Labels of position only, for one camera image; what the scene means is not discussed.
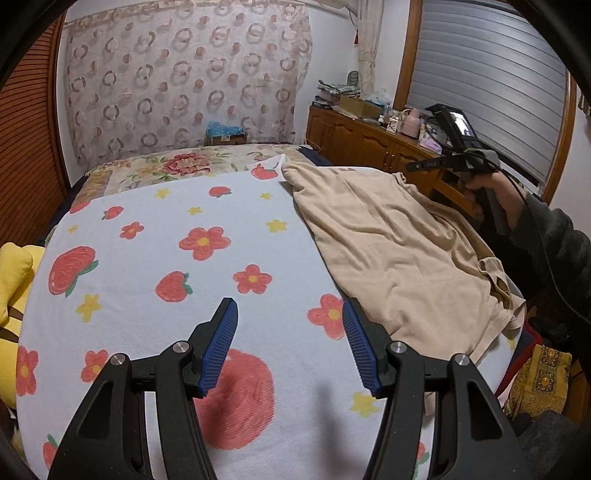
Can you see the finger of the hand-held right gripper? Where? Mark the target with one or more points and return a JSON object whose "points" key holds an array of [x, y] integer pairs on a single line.
{"points": [[427, 164]]}

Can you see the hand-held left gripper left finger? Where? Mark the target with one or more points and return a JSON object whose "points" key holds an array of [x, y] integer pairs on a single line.
{"points": [[217, 350]]}

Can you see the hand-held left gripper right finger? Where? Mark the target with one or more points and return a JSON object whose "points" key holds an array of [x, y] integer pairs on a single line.
{"points": [[362, 350]]}

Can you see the beige printed t-shirt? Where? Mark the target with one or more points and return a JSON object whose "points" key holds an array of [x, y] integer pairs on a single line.
{"points": [[392, 240]]}

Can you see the person's right forearm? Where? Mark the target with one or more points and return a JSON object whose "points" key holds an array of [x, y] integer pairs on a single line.
{"points": [[554, 244]]}

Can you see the person's right hand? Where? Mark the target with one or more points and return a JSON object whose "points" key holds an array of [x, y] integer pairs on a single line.
{"points": [[508, 194]]}

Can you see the lilac tissue pack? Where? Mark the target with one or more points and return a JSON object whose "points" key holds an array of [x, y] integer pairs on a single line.
{"points": [[431, 144]]}

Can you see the pink kettle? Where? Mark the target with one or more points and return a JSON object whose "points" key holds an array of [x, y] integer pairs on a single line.
{"points": [[411, 124]]}

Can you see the clear plastic bag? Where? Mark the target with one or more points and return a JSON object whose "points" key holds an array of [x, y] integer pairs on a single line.
{"points": [[381, 99]]}

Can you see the wooden cabinet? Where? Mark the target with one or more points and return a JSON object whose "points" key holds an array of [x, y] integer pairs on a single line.
{"points": [[351, 138]]}

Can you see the grey window blind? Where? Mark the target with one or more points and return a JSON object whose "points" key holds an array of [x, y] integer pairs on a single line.
{"points": [[485, 55]]}

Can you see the open cardboard box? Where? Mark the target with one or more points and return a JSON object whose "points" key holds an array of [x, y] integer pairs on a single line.
{"points": [[360, 107]]}

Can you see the pile of folded cloths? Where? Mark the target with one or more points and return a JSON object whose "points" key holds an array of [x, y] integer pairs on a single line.
{"points": [[339, 88]]}

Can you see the white strawberry flower blanket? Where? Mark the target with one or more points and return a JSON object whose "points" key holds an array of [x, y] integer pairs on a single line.
{"points": [[138, 258]]}

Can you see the lace curtain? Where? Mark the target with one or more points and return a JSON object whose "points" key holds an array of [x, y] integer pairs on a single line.
{"points": [[371, 46]]}

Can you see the yellow patterned cushion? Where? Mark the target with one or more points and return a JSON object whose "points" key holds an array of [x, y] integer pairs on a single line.
{"points": [[540, 378]]}

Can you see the floral bedsheet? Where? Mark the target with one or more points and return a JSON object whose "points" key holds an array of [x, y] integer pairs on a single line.
{"points": [[184, 161]]}

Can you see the cardboard box with blue contents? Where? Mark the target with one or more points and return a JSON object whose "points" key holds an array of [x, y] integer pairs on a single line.
{"points": [[226, 134]]}

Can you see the yellow plush toy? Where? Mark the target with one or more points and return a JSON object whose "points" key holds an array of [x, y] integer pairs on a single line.
{"points": [[14, 341]]}

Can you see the circle patterned curtain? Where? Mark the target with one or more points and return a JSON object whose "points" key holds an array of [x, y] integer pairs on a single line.
{"points": [[184, 69]]}

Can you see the wooden window frame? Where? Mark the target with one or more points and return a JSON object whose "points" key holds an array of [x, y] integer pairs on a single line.
{"points": [[411, 55]]}

